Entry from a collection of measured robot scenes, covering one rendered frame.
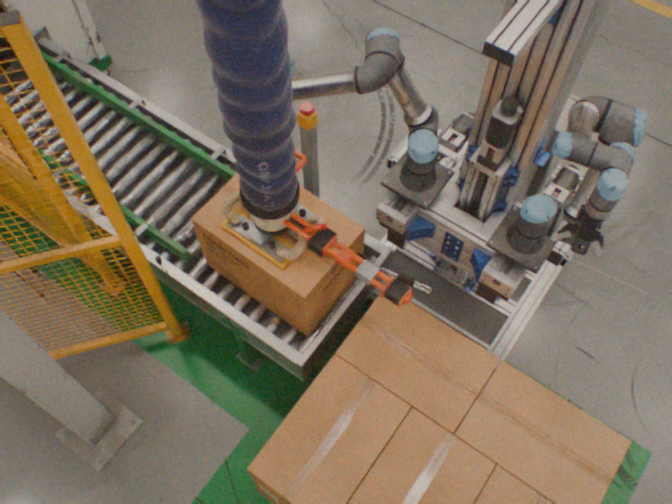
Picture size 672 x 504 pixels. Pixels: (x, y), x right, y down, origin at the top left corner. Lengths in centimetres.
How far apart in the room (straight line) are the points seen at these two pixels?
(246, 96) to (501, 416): 170
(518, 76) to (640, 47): 286
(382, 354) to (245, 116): 133
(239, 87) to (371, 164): 222
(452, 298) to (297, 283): 108
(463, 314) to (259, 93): 184
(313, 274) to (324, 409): 59
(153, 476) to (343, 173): 197
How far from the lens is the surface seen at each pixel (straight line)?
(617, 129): 240
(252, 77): 194
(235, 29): 182
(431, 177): 275
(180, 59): 480
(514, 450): 293
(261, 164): 228
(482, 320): 346
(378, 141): 423
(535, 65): 232
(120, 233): 274
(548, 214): 253
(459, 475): 286
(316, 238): 257
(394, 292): 246
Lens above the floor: 331
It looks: 61 degrees down
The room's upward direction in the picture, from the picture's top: straight up
